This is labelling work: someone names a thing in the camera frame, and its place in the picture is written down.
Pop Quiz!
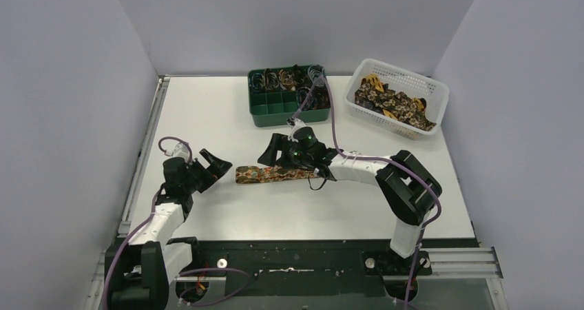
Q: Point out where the rolled dark red tie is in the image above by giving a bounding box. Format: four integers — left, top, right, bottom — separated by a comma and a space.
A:
312, 87, 330, 110

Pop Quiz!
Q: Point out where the pile of patterned ties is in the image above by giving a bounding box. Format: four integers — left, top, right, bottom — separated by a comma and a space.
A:
355, 74, 436, 132

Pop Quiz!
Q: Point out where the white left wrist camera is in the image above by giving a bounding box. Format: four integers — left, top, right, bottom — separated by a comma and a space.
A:
170, 143, 192, 163

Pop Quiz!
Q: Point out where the aluminium frame rail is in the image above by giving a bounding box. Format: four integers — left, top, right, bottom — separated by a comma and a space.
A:
83, 75, 169, 309

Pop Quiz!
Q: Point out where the rolled brown patterned tie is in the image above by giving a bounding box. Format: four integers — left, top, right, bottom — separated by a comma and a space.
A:
263, 68, 280, 92

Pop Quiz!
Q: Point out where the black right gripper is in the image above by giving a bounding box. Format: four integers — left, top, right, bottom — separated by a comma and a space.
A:
259, 133, 313, 169

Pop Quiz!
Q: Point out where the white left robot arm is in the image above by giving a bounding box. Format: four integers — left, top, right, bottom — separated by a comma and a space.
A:
102, 149, 233, 309

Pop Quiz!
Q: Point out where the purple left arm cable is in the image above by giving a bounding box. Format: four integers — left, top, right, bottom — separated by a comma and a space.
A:
103, 136, 251, 310

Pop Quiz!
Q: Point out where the orange green patterned tie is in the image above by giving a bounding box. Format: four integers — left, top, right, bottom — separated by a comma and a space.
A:
235, 165, 318, 185

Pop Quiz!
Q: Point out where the rolled blue striped tie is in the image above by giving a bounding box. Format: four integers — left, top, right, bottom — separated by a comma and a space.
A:
248, 72, 265, 94

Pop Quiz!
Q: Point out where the white plastic mesh basket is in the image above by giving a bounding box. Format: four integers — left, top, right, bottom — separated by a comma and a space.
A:
344, 59, 450, 140

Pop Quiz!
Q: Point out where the green divided organizer tray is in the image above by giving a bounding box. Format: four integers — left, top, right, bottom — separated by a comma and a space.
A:
247, 64, 330, 127

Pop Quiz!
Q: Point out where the rolled blue red tie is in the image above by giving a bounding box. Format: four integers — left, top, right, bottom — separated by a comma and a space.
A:
296, 87, 317, 111

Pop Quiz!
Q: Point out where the rolled tan patterned tie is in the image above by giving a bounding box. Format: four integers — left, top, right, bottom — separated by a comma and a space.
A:
278, 69, 295, 92

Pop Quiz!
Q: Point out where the rolled dark patterned tie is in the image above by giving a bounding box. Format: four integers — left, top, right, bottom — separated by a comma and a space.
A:
292, 65, 311, 88

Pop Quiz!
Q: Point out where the rolled light blue tie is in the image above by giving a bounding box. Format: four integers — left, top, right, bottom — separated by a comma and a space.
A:
308, 64, 326, 87

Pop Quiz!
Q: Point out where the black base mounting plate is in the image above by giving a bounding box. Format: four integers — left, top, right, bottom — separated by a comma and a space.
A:
136, 238, 457, 300

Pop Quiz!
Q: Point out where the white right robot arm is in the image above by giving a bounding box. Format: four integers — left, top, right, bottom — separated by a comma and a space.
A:
258, 126, 442, 258

